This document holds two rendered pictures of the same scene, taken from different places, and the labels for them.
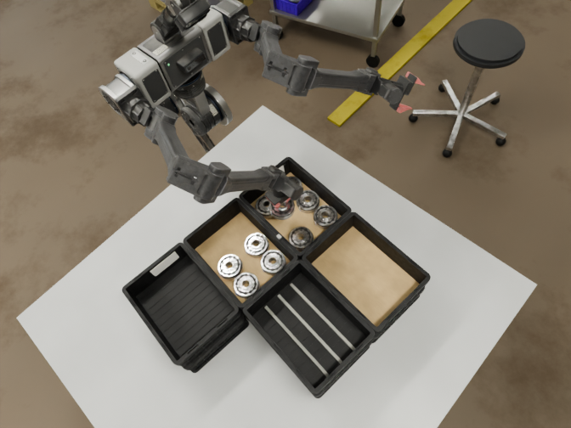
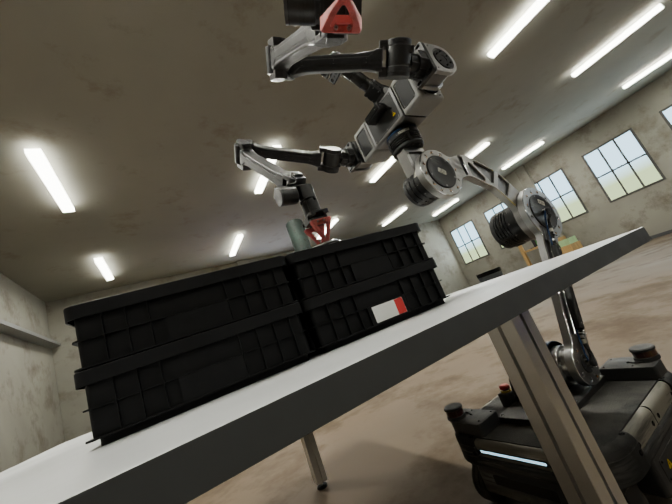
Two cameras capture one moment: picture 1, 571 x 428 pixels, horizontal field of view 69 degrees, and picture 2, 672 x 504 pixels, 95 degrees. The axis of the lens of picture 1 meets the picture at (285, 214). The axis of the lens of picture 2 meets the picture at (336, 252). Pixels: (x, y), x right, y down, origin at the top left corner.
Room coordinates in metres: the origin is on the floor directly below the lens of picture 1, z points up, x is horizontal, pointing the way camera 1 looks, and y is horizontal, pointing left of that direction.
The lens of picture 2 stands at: (0.95, -0.93, 0.74)
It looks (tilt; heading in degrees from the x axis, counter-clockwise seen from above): 13 degrees up; 94
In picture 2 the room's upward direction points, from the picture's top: 21 degrees counter-clockwise
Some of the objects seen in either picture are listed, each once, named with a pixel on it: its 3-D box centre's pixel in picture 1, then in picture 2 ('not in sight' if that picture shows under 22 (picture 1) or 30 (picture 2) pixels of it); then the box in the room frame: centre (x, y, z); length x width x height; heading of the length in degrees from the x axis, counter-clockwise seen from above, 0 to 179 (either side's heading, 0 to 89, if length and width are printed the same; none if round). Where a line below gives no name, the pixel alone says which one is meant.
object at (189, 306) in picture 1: (183, 303); not in sight; (0.58, 0.47, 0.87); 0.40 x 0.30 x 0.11; 31
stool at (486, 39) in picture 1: (476, 87); not in sight; (1.78, -1.38, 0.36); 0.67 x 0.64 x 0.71; 126
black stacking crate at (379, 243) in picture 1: (363, 273); (199, 320); (0.55, -0.25, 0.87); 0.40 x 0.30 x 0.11; 31
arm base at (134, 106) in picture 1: (139, 110); (345, 157); (1.05, 0.40, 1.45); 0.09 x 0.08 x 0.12; 126
